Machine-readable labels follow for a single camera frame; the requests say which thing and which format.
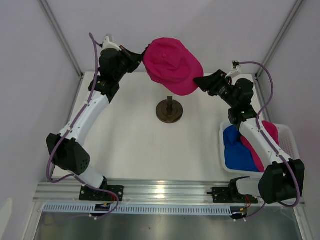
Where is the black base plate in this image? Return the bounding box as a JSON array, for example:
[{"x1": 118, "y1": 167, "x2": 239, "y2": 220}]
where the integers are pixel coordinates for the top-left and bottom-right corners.
[
  {"x1": 206, "y1": 186, "x2": 258, "y2": 204},
  {"x1": 79, "y1": 181, "x2": 125, "y2": 202}
]

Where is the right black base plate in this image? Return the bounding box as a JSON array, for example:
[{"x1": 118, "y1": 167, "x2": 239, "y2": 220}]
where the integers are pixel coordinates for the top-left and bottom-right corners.
[{"x1": 206, "y1": 186, "x2": 258, "y2": 204}]

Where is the aluminium mounting rail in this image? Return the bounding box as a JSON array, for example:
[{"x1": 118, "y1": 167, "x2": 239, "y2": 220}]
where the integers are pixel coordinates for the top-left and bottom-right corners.
[{"x1": 33, "y1": 179, "x2": 228, "y2": 205}]

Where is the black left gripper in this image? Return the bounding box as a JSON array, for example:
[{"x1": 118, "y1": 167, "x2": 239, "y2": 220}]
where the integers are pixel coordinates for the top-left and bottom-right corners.
[{"x1": 114, "y1": 45, "x2": 144, "y2": 82}]

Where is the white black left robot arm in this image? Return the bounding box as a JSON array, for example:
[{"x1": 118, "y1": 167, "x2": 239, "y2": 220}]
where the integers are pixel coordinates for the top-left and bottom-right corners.
[{"x1": 46, "y1": 46, "x2": 145, "y2": 201}]

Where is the white plastic basket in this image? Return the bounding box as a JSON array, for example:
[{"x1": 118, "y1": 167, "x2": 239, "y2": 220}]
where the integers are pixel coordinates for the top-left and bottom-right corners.
[{"x1": 219, "y1": 121, "x2": 300, "y2": 178}]

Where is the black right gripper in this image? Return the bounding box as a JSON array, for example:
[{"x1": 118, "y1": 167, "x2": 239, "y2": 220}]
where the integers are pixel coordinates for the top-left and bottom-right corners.
[{"x1": 192, "y1": 69, "x2": 238, "y2": 108}]

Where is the cream mannequin head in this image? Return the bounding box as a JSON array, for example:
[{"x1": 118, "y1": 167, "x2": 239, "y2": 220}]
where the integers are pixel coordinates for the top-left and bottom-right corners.
[{"x1": 155, "y1": 84, "x2": 184, "y2": 124}]

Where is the right aluminium frame post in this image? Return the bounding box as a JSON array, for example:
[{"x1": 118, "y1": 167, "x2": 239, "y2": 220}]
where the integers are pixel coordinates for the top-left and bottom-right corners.
[{"x1": 254, "y1": 0, "x2": 311, "y2": 80}]

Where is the aluminium frame post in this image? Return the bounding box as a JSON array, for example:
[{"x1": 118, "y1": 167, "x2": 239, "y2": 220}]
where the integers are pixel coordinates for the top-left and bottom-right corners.
[
  {"x1": 37, "y1": 0, "x2": 83, "y2": 78},
  {"x1": 254, "y1": 0, "x2": 311, "y2": 80}
]

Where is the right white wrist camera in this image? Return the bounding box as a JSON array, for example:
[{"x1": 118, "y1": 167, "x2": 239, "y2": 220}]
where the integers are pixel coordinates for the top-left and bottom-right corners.
[{"x1": 226, "y1": 60, "x2": 242, "y2": 79}]

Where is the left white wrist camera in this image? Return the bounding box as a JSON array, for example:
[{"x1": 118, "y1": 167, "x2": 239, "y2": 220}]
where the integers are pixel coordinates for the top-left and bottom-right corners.
[{"x1": 101, "y1": 33, "x2": 121, "y2": 51}]

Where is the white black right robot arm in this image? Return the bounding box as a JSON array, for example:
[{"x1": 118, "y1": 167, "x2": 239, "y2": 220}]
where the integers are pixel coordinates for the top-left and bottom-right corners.
[{"x1": 193, "y1": 70, "x2": 305, "y2": 207}]

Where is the pink cap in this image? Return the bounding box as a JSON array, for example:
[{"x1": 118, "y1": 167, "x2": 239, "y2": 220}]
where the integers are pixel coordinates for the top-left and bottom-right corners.
[
  {"x1": 240, "y1": 120, "x2": 279, "y2": 173},
  {"x1": 143, "y1": 37, "x2": 204, "y2": 96}
]

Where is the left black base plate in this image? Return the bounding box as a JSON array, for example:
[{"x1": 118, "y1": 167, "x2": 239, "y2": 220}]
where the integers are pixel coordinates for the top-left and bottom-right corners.
[{"x1": 79, "y1": 181, "x2": 125, "y2": 202}]

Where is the blue cap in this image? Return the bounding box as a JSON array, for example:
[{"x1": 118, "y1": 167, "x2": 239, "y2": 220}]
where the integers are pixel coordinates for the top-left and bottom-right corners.
[{"x1": 223, "y1": 125, "x2": 259, "y2": 172}]

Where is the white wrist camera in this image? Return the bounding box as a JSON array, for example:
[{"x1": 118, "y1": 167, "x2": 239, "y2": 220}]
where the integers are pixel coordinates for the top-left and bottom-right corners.
[
  {"x1": 101, "y1": 33, "x2": 121, "y2": 51},
  {"x1": 226, "y1": 60, "x2": 242, "y2": 79}
]

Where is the left aluminium frame post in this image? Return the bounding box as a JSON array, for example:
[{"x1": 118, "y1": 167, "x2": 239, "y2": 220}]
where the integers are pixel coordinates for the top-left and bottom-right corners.
[{"x1": 37, "y1": 0, "x2": 83, "y2": 78}]

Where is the white slotted cable duct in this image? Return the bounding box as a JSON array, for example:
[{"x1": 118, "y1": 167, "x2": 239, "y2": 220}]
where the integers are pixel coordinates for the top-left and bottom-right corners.
[{"x1": 42, "y1": 202, "x2": 233, "y2": 216}]

